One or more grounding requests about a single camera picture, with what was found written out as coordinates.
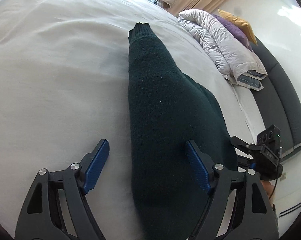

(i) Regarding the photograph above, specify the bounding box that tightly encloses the white bed sheet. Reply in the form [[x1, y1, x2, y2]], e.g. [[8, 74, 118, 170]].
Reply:
[[0, 0, 265, 239]]

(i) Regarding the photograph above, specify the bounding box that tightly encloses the grey folded duvet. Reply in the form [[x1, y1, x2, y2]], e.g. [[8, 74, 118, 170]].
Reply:
[[178, 9, 268, 91]]

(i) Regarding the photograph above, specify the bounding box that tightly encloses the dark green knit sweater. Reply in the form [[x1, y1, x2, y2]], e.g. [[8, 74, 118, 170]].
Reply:
[[128, 23, 238, 239]]

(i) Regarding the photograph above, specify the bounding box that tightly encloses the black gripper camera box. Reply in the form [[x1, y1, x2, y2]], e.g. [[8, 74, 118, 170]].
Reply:
[[257, 125, 282, 158]]

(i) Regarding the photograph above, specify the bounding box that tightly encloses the person's right hand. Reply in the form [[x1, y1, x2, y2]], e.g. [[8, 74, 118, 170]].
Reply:
[[261, 180, 275, 204]]

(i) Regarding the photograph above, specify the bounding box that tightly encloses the purple pillow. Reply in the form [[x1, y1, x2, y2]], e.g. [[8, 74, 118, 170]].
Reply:
[[212, 14, 252, 51]]

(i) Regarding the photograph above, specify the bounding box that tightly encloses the dark grey headboard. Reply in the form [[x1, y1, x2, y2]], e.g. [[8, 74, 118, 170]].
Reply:
[[250, 40, 301, 162]]

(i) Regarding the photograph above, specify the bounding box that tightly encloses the yellow pillow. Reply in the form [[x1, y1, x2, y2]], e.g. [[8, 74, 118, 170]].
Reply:
[[218, 9, 258, 45]]

